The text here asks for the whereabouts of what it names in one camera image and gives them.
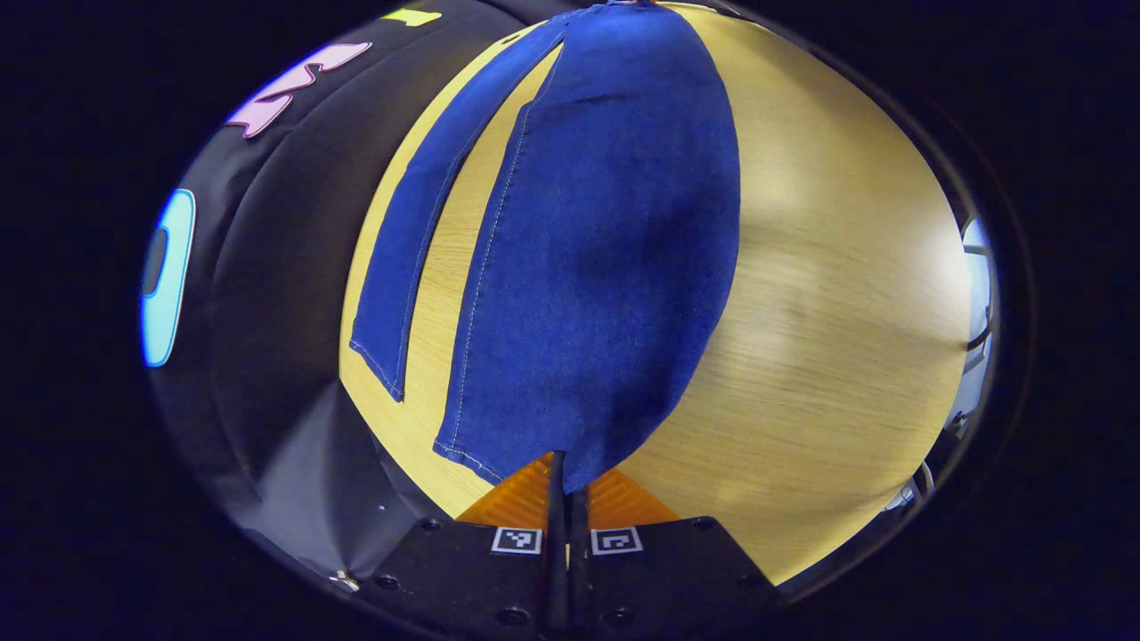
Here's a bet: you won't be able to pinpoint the blue denim jeans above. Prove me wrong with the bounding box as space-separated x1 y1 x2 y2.
349 0 743 496

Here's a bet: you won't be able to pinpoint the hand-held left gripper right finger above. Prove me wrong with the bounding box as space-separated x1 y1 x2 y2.
568 468 778 638

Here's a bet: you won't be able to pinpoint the black backdrop cloth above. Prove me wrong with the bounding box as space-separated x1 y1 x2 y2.
141 0 580 584

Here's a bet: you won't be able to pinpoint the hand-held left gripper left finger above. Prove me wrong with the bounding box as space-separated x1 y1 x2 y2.
367 450 568 638

